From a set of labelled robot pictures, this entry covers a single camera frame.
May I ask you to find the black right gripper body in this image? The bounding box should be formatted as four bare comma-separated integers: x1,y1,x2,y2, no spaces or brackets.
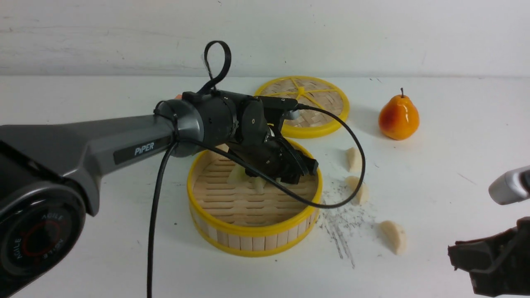
448,216,530,297

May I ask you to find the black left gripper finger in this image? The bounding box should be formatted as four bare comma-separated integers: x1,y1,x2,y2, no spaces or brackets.
286,143,318,176
280,168,303,185

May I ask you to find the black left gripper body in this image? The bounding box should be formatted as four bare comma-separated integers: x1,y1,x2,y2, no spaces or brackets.
227,137,292,179

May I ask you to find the greenish dumpling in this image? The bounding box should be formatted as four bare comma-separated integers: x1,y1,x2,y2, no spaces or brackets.
226,164,250,185
252,177,267,195

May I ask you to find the white dumpling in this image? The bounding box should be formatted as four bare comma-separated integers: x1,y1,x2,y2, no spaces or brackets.
345,176,370,205
346,147,363,173
379,220,408,256

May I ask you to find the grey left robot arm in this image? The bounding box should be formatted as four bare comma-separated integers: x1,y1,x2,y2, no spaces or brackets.
1,90,318,298

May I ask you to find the bamboo steamer tray yellow rim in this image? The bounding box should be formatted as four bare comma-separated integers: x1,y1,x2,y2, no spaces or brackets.
187,151,320,257

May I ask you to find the woven bamboo steamer lid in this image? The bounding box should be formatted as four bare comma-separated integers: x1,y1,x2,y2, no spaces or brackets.
254,76,350,138

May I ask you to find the orange yellow toy pear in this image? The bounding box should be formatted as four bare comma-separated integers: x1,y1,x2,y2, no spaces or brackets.
378,87,420,141

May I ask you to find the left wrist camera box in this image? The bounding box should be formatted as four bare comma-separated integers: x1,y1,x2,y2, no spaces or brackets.
254,96,300,127

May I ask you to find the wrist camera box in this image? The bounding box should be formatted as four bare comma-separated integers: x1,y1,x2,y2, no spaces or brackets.
488,166,530,205
254,96,300,127

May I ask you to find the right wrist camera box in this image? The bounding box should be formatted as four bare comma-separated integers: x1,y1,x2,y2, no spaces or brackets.
488,166,530,205

